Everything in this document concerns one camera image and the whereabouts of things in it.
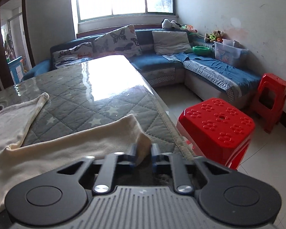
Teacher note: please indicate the blue corner sofa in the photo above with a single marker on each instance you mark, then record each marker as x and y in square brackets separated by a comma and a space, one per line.
[158, 70]

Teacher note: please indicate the green plastic bowl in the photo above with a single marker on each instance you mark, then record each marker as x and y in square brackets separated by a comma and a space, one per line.
[201, 50]

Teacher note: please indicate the blue small cabinet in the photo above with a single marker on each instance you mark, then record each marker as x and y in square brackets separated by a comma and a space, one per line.
[16, 70]

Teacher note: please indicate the red plastic stool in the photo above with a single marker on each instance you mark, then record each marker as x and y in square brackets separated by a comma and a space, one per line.
[221, 132]
[269, 100]

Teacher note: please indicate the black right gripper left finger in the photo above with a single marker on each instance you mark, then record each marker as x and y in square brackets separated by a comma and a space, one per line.
[129, 157]

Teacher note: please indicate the blue cloth on sofa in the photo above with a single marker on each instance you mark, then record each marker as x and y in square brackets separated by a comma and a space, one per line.
[233, 81]

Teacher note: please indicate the plain grey cushion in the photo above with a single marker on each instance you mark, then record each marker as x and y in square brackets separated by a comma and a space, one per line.
[171, 42]

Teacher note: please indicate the colourful toy pile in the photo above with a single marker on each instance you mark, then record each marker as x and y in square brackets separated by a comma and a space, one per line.
[188, 28]

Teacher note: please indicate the large butterfly print cushion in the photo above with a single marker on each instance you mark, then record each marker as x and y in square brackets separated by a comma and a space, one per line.
[122, 41]

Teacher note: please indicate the white plush toy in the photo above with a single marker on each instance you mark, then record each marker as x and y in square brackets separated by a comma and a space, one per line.
[169, 25]

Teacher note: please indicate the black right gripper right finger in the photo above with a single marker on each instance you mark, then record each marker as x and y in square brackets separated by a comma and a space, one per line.
[160, 160]

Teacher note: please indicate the cream knit garment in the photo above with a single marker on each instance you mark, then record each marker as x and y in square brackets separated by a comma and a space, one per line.
[19, 163]

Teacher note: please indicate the clear plastic storage box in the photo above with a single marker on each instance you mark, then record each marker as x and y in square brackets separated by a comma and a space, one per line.
[230, 55]

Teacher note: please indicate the small butterfly print cushion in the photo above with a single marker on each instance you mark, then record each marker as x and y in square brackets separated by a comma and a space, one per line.
[81, 52]

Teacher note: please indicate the brown plush toy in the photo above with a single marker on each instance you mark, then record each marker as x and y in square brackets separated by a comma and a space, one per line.
[215, 36]

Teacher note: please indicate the far red plastic stool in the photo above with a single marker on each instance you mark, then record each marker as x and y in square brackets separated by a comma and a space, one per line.
[269, 100]

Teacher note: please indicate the near red plastic stool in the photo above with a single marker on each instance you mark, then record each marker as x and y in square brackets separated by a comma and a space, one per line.
[221, 132]

